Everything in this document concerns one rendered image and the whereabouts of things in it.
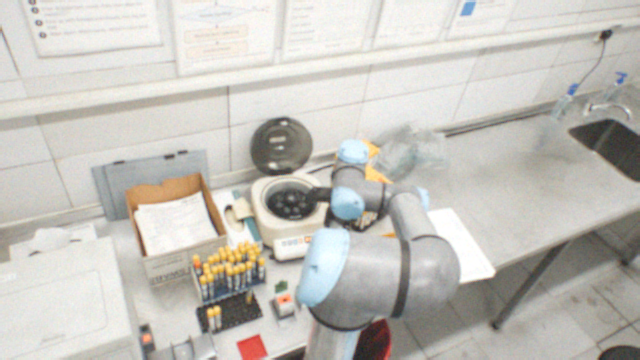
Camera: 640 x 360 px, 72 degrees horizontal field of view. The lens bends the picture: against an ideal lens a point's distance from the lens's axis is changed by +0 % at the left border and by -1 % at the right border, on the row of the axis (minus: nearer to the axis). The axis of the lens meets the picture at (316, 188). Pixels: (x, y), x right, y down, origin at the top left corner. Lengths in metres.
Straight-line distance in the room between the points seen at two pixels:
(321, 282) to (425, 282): 0.14
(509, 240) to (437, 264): 1.11
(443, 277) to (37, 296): 0.82
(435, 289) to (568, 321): 2.26
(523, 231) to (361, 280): 1.25
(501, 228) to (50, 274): 1.44
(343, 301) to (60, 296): 0.66
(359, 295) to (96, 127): 0.99
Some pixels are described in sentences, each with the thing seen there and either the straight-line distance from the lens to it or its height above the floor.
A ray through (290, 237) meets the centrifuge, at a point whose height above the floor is 0.93.
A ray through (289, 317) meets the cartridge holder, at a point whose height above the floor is 0.89.
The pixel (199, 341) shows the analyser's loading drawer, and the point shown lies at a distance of 1.26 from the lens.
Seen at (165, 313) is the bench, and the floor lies 0.87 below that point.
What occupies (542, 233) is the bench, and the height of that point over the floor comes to 0.87.
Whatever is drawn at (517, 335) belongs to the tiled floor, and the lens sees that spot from 2.66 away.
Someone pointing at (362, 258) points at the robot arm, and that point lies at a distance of 0.61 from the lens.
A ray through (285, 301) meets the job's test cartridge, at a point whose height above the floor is 0.95.
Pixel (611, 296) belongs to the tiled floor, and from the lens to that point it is 3.15.
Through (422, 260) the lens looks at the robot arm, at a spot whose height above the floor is 1.56.
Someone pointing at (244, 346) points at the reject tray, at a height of 0.88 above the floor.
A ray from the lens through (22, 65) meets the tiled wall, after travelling 1.30.
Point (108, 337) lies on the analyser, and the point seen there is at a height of 1.17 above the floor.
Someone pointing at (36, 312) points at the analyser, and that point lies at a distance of 1.08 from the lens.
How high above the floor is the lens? 2.04
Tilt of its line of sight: 44 degrees down
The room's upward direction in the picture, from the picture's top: 9 degrees clockwise
